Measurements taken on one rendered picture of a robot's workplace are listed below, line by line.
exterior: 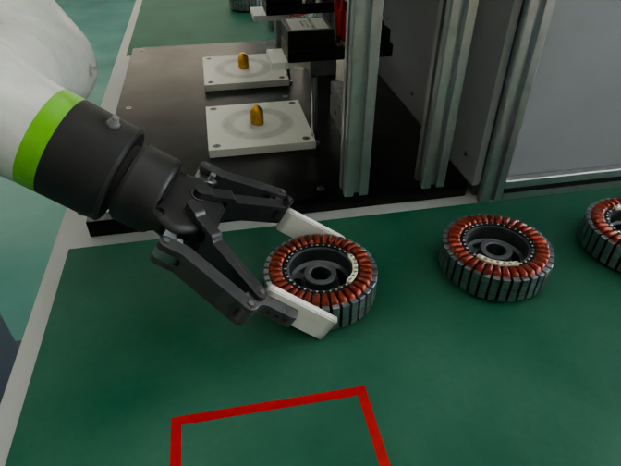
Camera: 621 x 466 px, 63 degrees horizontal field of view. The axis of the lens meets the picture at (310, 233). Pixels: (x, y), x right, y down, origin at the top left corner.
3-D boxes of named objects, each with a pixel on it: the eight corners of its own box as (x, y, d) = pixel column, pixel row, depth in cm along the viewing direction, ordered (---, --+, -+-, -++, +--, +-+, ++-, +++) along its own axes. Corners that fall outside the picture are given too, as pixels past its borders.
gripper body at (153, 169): (130, 182, 51) (213, 225, 53) (93, 233, 45) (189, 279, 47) (154, 125, 47) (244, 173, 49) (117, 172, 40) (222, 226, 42)
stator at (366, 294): (255, 329, 48) (252, 300, 46) (274, 253, 57) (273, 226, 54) (374, 338, 47) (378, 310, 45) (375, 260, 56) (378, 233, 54)
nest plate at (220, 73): (204, 91, 89) (203, 84, 88) (202, 63, 100) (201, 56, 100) (289, 85, 91) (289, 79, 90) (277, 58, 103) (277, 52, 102)
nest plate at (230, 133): (209, 158, 70) (208, 150, 69) (206, 113, 82) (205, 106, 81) (316, 148, 72) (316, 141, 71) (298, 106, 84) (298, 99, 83)
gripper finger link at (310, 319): (270, 282, 44) (268, 288, 44) (338, 316, 46) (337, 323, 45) (255, 301, 46) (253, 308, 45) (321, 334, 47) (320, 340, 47)
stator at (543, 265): (443, 228, 60) (448, 202, 58) (542, 246, 58) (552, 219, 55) (432, 291, 52) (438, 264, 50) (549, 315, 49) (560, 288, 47)
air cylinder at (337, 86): (340, 134, 76) (341, 99, 72) (329, 113, 82) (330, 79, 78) (372, 131, 76) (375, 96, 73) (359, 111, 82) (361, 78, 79)
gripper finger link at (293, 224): (274, 229, 54) (275, 226, 55) (330, 257, 56) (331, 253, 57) (288, 211, 53) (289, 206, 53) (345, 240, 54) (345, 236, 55)
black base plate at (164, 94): (90, 238, 59) (85, 222, 58) (135, 58, 109) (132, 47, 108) (465, 196, 66) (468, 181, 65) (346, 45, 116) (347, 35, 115)
